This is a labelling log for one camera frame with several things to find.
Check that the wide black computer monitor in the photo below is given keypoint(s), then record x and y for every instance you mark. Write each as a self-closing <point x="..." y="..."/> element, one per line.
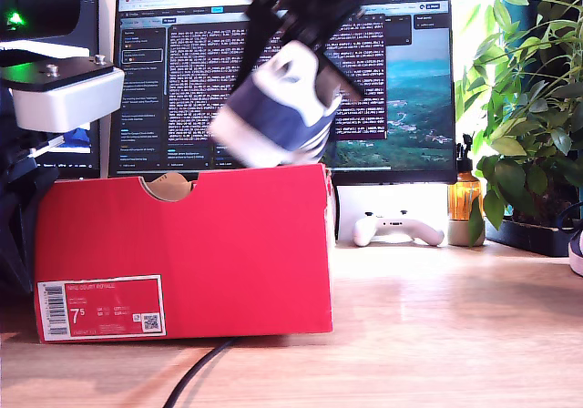
<point x="410" y="107"/>

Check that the white game controller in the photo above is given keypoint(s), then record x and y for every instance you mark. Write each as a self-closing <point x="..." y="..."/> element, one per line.
<point x="391" y="230"/>

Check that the green leafy houseplant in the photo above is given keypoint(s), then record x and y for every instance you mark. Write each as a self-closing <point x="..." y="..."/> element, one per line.
<point x="524" y="121"/>

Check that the small cream ceramic pot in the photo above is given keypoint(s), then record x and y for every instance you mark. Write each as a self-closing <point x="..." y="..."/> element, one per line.
<point x="457" y="235"/>

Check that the blue suede sneaker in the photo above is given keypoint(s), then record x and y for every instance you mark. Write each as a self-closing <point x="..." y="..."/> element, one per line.
<point x="577" y="248"/>
<point x="273" y="116"/>

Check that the red cardboard shoebox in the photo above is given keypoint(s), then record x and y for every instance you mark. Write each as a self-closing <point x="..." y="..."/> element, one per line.
<point x="182" y="244"/>

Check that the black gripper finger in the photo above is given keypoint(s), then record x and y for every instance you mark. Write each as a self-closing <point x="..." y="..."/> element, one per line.
<point x="329" y="84"/>
<point x="257" y="43"/>

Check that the narrow black computer monitor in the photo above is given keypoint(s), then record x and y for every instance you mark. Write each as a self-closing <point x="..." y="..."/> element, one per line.
<point x="84" y="153"/>

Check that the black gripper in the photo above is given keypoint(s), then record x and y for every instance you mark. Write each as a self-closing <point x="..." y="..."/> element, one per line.
<point x="13" y="153"/>

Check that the black planter tray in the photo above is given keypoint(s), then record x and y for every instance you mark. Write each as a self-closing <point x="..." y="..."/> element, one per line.
<point x="524" y="237"/>

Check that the amber glass pump bottle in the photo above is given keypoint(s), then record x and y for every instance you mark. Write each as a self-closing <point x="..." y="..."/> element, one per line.
<point x="462" y="196"/>

